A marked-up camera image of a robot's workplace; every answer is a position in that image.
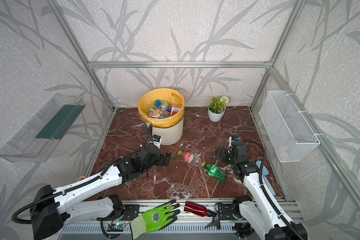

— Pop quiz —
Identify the green sprite bottle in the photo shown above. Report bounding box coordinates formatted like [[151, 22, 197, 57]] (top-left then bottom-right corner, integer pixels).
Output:
[[202, 162, 228, 183]]

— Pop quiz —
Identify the pink label clear bottle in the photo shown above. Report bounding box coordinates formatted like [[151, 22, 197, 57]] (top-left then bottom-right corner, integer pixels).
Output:
[[178, 151, 202, 167]]

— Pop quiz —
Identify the orange label bottle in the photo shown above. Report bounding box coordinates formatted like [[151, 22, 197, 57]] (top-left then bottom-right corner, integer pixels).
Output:
[[149, 109, 170, 119]]

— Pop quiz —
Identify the yellow red label bottle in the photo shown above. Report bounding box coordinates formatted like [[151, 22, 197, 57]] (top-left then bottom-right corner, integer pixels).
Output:
[[171, 105, 182, 116]]

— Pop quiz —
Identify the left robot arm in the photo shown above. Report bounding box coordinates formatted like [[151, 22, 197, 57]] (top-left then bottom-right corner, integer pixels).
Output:
[[11, 143, 171, 240]]

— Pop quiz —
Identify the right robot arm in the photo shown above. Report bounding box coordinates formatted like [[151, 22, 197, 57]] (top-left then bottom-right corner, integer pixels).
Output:
[[215, 136, 308, 240]]

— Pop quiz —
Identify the white ribbed trash bin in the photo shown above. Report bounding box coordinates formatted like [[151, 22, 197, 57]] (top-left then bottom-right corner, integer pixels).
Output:
[[153, 118, 184, 146]]

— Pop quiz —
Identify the potted artificial plant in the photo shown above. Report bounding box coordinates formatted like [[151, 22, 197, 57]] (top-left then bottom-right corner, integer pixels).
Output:
[[208, 96, 231, 123]]

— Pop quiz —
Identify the red spray bottle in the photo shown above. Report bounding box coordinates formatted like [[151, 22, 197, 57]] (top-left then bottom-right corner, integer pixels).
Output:
[[184, 201, 216, 217]]

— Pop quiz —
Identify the green work glove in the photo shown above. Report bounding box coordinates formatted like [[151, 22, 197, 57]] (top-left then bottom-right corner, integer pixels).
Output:
[[130, 199, 181, 240]]

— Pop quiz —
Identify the small clay pot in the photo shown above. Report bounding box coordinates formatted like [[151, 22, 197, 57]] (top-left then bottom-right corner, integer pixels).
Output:
[[77, 176, 86, 182]]

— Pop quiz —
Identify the left circuit board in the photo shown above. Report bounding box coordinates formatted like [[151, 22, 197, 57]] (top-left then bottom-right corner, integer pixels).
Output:
[[107, 222, 129, 232]]

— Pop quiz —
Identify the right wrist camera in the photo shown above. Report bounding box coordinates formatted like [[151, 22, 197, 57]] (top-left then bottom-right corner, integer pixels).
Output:
[[229, 135, 240, 147]]

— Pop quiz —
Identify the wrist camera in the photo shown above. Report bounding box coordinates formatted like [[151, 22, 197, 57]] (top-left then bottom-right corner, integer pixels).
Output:
[[151, 135, 162, 149], [229, 135, 240, 147]]

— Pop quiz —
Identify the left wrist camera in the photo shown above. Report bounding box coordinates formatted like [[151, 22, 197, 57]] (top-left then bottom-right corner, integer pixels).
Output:
[[151, 135, 162, 149]]

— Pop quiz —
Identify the white wire mesh basket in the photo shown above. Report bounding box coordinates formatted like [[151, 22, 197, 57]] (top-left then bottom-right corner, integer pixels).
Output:
[[260, 90, 320, 163]]

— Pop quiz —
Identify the clear acrylic wall shelf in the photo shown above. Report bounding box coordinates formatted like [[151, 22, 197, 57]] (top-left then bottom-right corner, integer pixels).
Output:
[[0, 94, 86, 163]]

